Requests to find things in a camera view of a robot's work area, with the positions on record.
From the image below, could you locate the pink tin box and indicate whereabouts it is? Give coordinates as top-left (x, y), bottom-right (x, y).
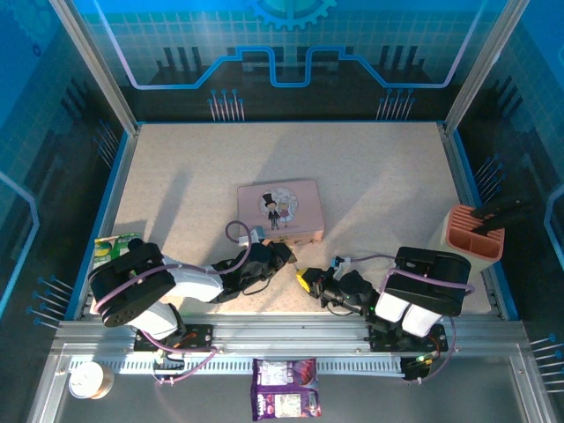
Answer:
top-left (236, 178), bottom-right (326, 245)

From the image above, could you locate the purple snack bag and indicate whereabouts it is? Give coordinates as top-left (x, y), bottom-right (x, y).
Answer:
top-left (249, 357), bottom-right (323, 422)

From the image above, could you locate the pink and cream knife block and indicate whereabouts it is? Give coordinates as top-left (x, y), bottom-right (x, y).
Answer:
top-left (439, 204), bottom-right (506, 275)

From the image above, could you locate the green snack packet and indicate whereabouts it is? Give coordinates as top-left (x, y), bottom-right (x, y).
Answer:
top-left (93, 232), bottom-right (143, 271)

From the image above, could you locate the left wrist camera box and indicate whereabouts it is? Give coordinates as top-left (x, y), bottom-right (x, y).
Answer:
top-left (238, 225), bottom-right (268, 247)

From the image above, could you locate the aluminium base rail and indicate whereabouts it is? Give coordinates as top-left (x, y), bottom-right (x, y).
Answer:
top-left (56, 313), bottom-right (526, 354)

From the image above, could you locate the white slotted cable duct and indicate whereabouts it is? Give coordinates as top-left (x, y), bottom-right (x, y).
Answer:
top-left (69, 355), bottom-right (404, 376)

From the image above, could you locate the black knife handle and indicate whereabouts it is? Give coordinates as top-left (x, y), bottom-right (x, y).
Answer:
top-left (470, 211), bottom-right (530, 234)
top-left (471, 197), bottom-right (535, 221)

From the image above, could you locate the aluminium frame post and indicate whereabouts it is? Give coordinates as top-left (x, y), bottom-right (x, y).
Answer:
top-left (443, 0), bottom-right (531, 130)
top-left (48, 0), bottom-right (141, 136)

